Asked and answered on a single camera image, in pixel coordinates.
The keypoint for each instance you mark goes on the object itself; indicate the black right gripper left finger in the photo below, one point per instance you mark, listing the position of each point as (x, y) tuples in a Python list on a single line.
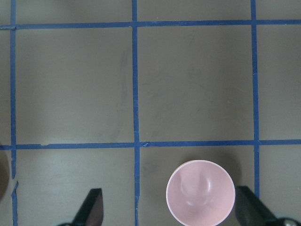
[(91, 212)]

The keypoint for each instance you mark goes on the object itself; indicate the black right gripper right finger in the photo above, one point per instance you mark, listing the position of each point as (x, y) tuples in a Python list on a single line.
[(250, 210)]

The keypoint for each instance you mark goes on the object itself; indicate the pink bowl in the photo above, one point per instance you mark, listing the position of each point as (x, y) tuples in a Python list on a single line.
[(200, 193)]

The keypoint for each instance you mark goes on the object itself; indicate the pink plate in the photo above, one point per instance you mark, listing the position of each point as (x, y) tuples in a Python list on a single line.
[(5, 170)]

